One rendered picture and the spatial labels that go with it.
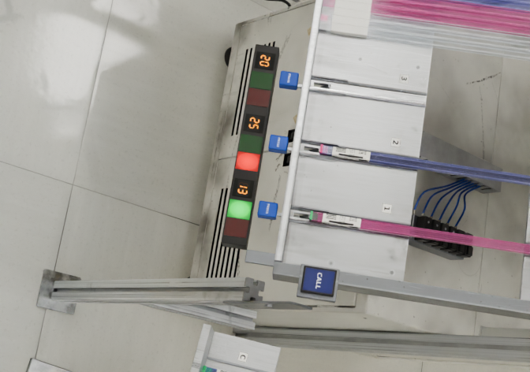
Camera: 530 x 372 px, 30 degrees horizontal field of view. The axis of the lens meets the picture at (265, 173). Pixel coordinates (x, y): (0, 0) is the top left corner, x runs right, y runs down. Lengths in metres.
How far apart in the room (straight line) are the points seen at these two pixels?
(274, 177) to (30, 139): 0.52
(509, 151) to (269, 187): 0.52
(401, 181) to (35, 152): 0.87
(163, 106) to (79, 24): 0.28
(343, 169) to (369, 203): 0.07
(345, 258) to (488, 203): 0.63
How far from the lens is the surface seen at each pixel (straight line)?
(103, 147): 2.22
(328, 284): 1.49
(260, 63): 1.64
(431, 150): 1.91
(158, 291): 1.81
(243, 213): 1.57
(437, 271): 1.97
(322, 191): 1.57
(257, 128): 1.61
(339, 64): 1.64
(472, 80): 2.12
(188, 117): 2.36
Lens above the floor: 1.87
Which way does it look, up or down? 49 degrees down
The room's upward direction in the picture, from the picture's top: 82 degrees clockwise
